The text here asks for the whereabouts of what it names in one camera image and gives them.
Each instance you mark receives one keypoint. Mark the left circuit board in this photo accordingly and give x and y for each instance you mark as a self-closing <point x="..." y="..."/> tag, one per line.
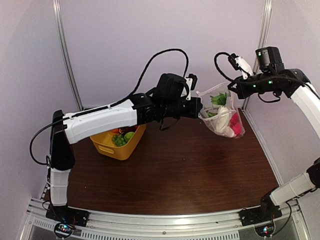
<point x="63" y="230"/>

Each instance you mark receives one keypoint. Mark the white plush daikon radish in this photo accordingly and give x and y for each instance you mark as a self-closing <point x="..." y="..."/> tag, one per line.
<point x="223" y="115"/>

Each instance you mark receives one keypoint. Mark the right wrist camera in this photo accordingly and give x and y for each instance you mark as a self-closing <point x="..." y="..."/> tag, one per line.
<point x="239" y="63"/>

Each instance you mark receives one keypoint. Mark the dark purple plush fruit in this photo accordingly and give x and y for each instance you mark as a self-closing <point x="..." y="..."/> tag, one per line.
<point x="124" y="130"/>

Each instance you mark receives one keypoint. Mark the green plush grapes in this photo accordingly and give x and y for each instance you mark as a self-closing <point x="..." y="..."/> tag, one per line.
<point x="119" y="140"/>

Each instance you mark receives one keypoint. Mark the yellow plastic basket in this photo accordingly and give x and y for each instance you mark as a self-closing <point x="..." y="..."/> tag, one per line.
<point x="104" y="145"/>

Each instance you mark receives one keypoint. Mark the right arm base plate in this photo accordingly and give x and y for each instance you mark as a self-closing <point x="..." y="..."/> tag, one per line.
<point x="254" y="216"/>

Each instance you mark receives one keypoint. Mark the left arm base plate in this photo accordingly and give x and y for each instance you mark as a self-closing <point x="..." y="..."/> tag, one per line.
<point x="68" y="215"/>

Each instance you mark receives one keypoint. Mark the left aluminium frame post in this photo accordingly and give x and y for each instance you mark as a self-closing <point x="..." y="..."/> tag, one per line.
<point x="65" y="53"/>

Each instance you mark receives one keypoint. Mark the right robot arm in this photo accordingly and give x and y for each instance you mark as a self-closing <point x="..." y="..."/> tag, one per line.
<point x="303" y="94"/>

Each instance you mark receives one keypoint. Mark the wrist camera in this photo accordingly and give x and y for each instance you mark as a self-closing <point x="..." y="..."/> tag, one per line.
<point x="239" y="63"/>
<point x="190" y="81"/>

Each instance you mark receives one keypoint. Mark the front aluminium rail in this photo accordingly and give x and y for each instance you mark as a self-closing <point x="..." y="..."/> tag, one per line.
<point x="223" y="225"/>

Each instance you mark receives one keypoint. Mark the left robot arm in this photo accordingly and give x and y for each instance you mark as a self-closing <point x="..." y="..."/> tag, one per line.
<point x="70" y="128"/>

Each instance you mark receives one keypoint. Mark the clear zip top bag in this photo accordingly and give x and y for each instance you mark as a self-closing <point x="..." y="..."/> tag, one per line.
<point x="208" y="111"/>

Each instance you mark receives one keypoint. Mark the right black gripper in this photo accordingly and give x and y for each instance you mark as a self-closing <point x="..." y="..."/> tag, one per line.
<point x="242" y="91"/>

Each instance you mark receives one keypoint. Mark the right circuit board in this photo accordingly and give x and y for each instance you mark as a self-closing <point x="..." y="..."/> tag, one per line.
<point x="265" y="231"/>

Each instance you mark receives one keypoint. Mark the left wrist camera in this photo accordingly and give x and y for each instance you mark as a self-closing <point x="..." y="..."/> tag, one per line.
<point x="190" y="81"/>

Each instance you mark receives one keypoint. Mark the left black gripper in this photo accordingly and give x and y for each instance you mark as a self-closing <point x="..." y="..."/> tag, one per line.
<point x="196" y="106"/>

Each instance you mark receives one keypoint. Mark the circuit board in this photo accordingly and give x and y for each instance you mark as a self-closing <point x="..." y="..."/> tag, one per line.
<point x="63" y="230"/>
<point x="265" y="231"/>

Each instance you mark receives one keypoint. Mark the green plush vegetable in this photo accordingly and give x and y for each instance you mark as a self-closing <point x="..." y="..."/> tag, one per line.
<point x="128" y="135"/>

